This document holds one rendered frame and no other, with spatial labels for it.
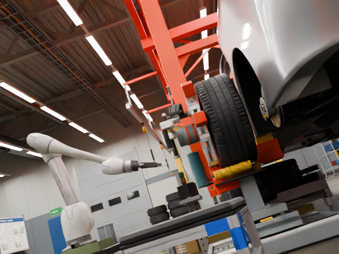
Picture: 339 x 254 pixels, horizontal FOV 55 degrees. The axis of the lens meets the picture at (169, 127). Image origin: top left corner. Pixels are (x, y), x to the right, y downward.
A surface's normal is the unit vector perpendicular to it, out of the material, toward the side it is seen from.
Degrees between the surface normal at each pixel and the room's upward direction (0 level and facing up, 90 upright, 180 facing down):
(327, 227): 90
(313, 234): 90
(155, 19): 90
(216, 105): 82
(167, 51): 90
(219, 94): 71
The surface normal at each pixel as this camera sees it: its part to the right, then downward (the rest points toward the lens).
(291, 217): -0.14, -0.22
